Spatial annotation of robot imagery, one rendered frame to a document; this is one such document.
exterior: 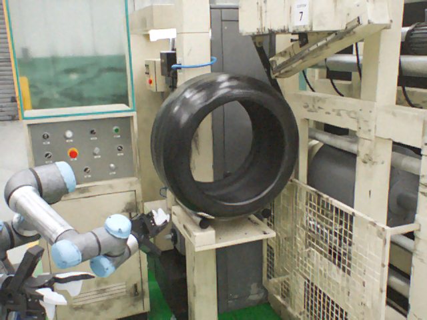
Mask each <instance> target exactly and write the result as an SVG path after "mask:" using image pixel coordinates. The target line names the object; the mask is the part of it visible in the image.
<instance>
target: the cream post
mask: <svg viewBox="0 0 427 320"><path fill-rule="evenodd" d="M174 13H175V42H176V57H177V58H182V65H201V64H205V63H210V40H209V0H174ZM182 69H183V75H182V74H178V69H177V86H178V87H179V86H180V85H182V84H183V83H185V82H186V81H187V80H189V79H191V78H193V77H195V76H198V75H201V74H204V73H211V65H208V66H204V67H195V68H182ZM189 160H190V167H191V172H192V174H193V177H194V179H195V180H196V181H201V182H213V181H214V162H213V138H212V114H211V113H209V114H208V115H207V116H206V117H205V118H204V119H203V121H202V122H201V123H200V124H199V127H198V128H197V131H196V132H195V135H194V136H193V140H192V142H191V148H190V154H189ZM185 246H186V260H187V289H188V303H189V320H218V308H217V284H216V248H213V249H207V250H203V251H196V252H195V250H194V249H193V247H192V246H191V245H190V244H189V242H188V241H187V239H185Z"/></svg>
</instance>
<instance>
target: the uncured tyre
mask: <svg viewBox="0 0 427 320"><path fill-rule="evenodd" d="M232 101H238V102H239V103H240V104H241V105H242V106H243V107H244V109H245V110H246V111H247V113H248V115H249V117H250V120H251V123H252V133H253V136H252V145H251V148H250V152H249V153H248V156H247V157H246V160H245V161H244V162H243V163H242V165H241V166H240V167H239V168H238V169H237V170H236V171H235V172H233V173H232V174H231V175H229V176H227V177H224V179H221V180H219V181H213V182H201V181H196V180H195V179H194V177H193V174H192V172H191V167H190V160H189V154H190V148H191V142H192V140H193V136H194V135H195V132H196V131H197V128H198V127H199V124H200V123H201V122H202V121H203V119H204V118H205V117H206V116H207V115H208V114H209V113H211V112H212V111H213V110H214V109H216V108H217V107H219V106H221V105H223V104H225V103H229V102H232ZM150 145H151V158H152V161H153V165H154V167H155V170H156V172H157V174H158V176H159V178H160V180H161V182H162V183H163V184H164V185H165V186H166V188H167V189H168V190H169V191H170V192H171V194H172V195H173V196H174V197H175V198H176V199H177V200H178V201H179V202H180V203H182V204H183V205H184V206H185V207H187V208H188V209H189V210H191V211H193V212H194V213H197V214H198V213H205V214H207V215H210V216H212V217H214V218H212V219H223V220H228V219H239V218H242V217H246V216H248V215H251V214H253V213H255V212H257V211H259V210H261V209H263V208H264V207H265V206H266V205H269V204H270V203H271V202H272V201H273V200H274V199H275V198H276V197H277V196H278V195H279V194H280V193H281V192H282V191H283V189H284V188H285V186H286V185H287V183H288V181H289V180H290V177H291V175H292V173H293V171H294V167H295V165H296V161H297V158H298V150H299V134H298V126H297V123H296V118H295V117H294V114H293V112H292V110H291V108H290V106H289V105H288V103H287V101H286V100H285V99H284V98H283V97H282V96H281V95H280V94H279V93H278V92H277V91H276V90H275V89H274V88H273V87H272V86H271V85H270V84H269V83H266V82H265V81H262V80H261V79H258V78H256V77H252V76H249V75H242V74H237V73H227V72H211V73H204V74H201V75H198V76H195V77H193V78H191V79H189V80H187V81H186V82H185V83H183V84H182V85H180V86H179V87H177V88H176V89H175V90H174V91H173V92H172V93H171V94H170V95H169V96H168V97H167V99H166V100H165V101H164V102H163V104H162V105H161V107H160V108H159V111H158V112H157V115H156V117H155V120H154V122H153V127H152V131H151V143H150Z"/></svg>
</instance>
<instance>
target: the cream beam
mask: <svg viewBox="0 0 427 320"><path fill-rule="evenodd" d="M295 1H301V0H249V1H243V2H240V3H239V24H240V30H239V32H240V35H291V34H292V33H322V32H329V31H343V30H345V29H346V24H347V8H348V7H349V6H351V5H353V4H354V3H355V2H357V1H359V0H308V24H306V25H294V15H295Z"/></svg>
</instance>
